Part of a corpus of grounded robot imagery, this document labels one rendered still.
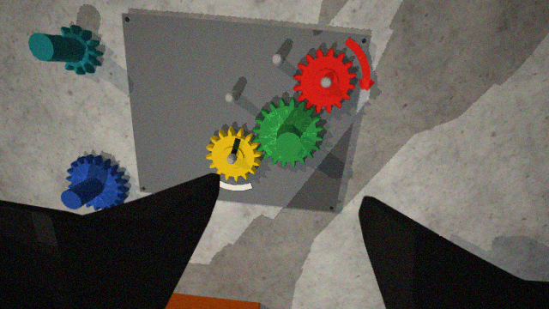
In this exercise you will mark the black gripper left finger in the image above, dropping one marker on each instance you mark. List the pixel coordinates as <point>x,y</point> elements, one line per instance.
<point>129,256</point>

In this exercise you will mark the white arrow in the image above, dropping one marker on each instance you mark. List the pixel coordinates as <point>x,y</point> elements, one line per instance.
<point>235,187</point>

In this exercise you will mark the teal gear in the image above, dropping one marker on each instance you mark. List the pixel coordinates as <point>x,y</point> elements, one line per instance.
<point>75,48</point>

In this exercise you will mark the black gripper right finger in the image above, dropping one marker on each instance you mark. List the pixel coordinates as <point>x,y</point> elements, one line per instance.
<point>415,268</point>

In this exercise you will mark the red curved arrow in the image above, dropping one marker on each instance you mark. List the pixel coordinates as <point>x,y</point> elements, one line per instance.
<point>366,82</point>

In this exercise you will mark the blue gear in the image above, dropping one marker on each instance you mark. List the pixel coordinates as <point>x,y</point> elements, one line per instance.
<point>94,182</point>

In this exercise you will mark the yellow gear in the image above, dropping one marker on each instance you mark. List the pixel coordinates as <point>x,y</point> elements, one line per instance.
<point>239,145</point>

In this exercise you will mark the green gear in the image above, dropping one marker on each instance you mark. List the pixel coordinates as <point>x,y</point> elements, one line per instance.
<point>288,133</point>

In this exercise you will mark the grey flat board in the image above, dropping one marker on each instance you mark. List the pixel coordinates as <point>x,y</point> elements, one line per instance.
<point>190,78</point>

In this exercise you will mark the red gear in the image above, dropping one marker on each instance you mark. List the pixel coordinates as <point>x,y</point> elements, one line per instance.
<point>310,81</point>

